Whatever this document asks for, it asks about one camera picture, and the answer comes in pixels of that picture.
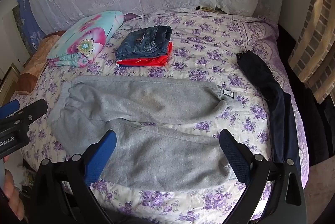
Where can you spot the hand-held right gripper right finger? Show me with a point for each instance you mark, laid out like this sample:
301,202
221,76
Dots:
235,158

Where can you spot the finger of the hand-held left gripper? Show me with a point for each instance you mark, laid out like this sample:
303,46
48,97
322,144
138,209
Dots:
7,107
32,110

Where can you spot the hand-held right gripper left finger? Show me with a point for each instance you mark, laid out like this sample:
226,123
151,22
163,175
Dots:
100,158

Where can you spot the grey sweatpants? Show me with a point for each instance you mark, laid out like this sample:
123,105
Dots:
157,108

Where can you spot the dark navy pants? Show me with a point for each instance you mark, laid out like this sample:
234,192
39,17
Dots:
272,93

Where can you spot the person's left hand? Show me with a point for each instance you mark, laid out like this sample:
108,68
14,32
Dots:
12,195

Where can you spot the brown cushion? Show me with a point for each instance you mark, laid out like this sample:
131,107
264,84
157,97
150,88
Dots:
34,69

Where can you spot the folded floral blanket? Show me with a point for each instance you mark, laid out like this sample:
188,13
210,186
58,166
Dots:
83,38

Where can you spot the blue plastic bag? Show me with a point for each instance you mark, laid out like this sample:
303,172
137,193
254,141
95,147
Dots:
27,17

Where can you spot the purple floral bedspread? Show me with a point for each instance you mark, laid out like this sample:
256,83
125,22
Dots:
204,61

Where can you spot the folded red garment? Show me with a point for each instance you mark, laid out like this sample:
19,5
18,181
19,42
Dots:
154,61

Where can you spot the folded blue jeans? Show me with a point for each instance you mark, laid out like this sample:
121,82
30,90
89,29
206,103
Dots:
144,40

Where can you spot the brick pattern curtain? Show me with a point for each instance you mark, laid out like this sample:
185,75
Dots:
314,35

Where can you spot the small dark object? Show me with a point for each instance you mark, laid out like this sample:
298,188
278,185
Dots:
205,8

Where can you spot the picture frame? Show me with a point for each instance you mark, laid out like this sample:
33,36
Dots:
9,82

